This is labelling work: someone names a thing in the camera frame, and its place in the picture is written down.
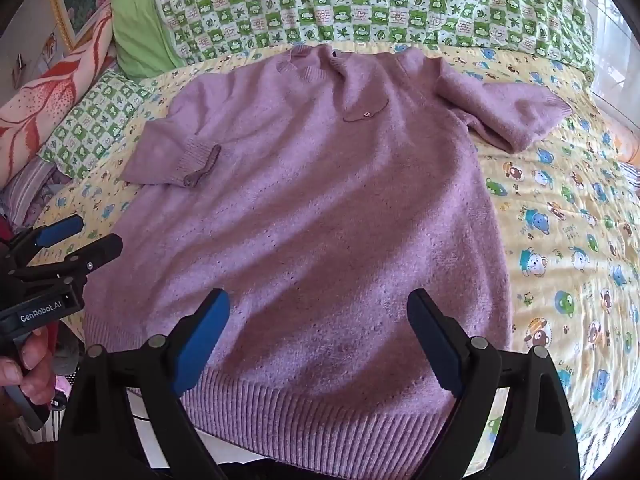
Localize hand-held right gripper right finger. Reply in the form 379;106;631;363
407;288;581;480

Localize green checkered pillow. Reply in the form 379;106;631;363
40;69;157;181

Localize person's left hand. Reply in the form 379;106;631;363
0;326;55;421

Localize striped cloth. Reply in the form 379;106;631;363
0;159;72;228

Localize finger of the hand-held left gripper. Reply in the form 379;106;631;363
0;214;85;269
9;233;124;292

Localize orange pillow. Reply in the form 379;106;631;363
612;124;640;167

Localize green checkered quilt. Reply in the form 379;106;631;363
111;0;597;80

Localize purple knit sweater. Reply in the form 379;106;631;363
82;44;575;447

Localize yellow cartoon bed sheet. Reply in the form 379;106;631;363
30;42;640;480

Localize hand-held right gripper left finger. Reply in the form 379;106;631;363
52;288;232;480

